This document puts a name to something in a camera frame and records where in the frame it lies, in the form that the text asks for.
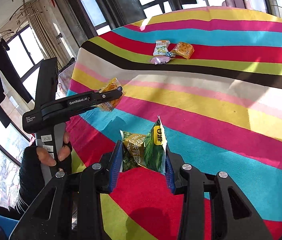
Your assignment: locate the green pea snack packet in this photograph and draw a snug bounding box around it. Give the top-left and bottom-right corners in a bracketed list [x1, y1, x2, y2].
[120, 116, 167, 174]

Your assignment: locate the orange yellow snack packet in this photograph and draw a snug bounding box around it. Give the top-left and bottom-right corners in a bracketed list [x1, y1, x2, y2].
[97, 77, 125, 112]

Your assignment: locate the orange cracker packet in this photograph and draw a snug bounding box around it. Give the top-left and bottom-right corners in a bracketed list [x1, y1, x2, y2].
[172, 42, 194, 60]

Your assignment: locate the left forearm black sleeve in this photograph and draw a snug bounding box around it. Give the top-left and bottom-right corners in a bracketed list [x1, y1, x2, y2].
[0, 194, 33, 220]

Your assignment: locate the left hand black glove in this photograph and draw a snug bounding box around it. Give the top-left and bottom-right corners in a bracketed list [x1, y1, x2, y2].
[17, 132, 72, 210]

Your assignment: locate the striped colourful table cloth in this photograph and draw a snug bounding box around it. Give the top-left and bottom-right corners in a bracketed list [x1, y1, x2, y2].
[67, 7, 282, 239]

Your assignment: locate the purple pink small packet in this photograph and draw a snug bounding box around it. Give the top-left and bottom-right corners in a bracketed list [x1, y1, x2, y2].
[150, 55, 172, 64]

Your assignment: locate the small blue white packet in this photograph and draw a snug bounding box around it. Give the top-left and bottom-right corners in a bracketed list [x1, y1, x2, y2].
[165, 51, 176, 57]

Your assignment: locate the white yellow lemon packet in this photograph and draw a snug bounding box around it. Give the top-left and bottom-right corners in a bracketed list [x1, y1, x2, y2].
[153, 40, 170, 56]

